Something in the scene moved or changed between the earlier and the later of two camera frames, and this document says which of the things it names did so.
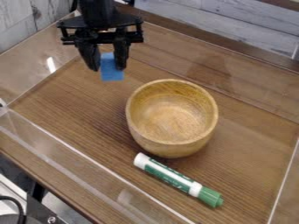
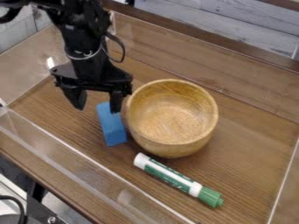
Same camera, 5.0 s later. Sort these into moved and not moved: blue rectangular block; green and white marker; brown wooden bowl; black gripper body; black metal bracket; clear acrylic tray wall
Moved: black gripper body; blue rectangular block
Not moved: green and white marker; black metal bracket; clear acrylic tray wall; brown wooden bowl
